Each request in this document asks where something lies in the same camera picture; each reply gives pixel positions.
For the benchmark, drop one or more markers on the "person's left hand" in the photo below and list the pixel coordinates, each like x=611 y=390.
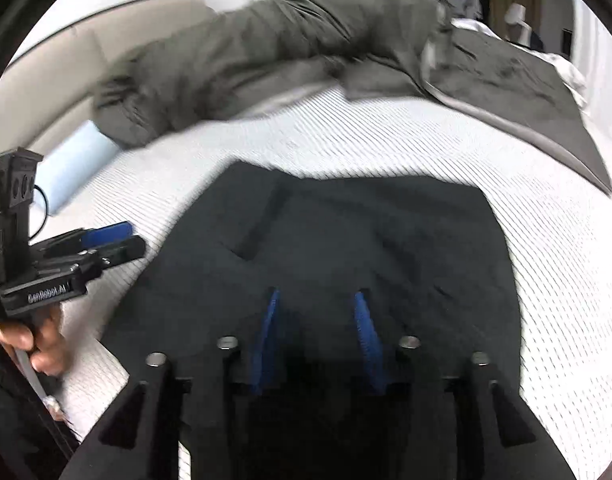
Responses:
x=48 y=350

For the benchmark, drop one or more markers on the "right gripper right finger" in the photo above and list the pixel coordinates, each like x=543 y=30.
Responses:
x=471 y=425

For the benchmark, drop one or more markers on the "dark grey duvet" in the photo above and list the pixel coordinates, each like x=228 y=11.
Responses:
x=232 y=62

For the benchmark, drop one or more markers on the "light blue pillow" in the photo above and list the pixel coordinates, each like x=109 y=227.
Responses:
x=72 y=165

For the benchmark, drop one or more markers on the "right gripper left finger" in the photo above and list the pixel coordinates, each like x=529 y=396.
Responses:
x=137 y=436

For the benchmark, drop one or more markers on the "beige upholstered headboard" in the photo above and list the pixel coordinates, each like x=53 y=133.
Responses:
x=46 y=93

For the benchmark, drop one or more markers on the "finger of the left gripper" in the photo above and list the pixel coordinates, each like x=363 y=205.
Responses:
x=79 y=240
x=124 y=251

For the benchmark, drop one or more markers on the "black camera box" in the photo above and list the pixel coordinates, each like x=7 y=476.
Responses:
x=17 y=176

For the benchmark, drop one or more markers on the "black pants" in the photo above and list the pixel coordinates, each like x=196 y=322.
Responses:
x=429 y=256

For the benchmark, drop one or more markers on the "white mesh mattress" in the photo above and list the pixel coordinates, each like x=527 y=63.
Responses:
x=558 y=225

